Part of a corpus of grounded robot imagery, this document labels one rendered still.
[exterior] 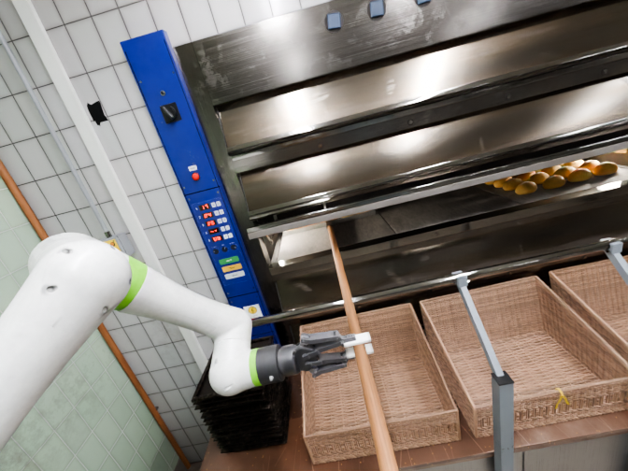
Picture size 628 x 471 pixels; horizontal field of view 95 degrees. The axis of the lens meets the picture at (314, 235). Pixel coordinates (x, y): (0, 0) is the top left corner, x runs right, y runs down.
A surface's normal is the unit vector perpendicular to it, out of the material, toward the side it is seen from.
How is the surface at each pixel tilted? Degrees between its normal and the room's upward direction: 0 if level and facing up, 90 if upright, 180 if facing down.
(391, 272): 70
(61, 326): 91
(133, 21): 90
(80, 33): 90
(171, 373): 90
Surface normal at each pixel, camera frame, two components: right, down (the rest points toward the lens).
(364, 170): -0.07, 0.03
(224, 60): 0.02, 0.36
